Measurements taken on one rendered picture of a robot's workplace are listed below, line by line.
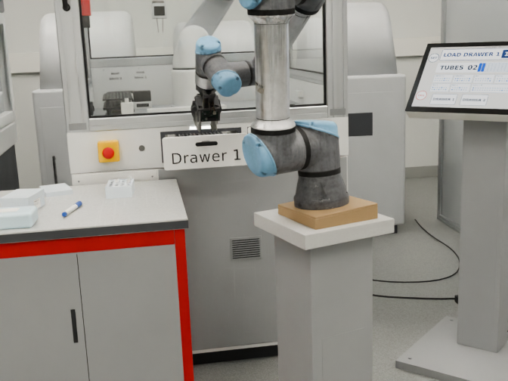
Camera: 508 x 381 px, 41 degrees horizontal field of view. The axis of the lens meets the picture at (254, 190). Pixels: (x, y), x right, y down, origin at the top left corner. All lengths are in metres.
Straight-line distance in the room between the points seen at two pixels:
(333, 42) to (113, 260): 1.15
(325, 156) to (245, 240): 0.86
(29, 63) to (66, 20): 3.24
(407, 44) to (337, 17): 3.40
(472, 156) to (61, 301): 1.53
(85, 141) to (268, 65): 0.98
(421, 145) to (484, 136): 3.51
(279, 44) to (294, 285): 0.65
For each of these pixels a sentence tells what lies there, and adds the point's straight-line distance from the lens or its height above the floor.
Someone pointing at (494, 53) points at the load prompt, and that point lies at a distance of 2.63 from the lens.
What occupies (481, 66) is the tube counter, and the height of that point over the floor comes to 1.12.
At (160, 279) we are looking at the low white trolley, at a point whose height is 0.59.
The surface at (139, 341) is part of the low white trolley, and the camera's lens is 2.04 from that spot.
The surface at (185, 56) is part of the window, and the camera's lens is 2.47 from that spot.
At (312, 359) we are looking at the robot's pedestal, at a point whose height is 0.40.
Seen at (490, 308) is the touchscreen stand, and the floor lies 0.22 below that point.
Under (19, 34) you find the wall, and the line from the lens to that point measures 5.75.
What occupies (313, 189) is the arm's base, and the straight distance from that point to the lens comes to 1.81.
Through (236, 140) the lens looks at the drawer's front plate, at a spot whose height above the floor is 0.90.
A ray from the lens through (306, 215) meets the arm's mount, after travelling 1.78.
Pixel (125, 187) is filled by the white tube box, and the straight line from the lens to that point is 2.22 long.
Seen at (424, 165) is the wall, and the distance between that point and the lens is 6.14.
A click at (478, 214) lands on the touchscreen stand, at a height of 0.58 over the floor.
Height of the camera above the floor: 1.24
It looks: 13 degrees down
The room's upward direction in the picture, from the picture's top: 2 degrees counter-clockwise
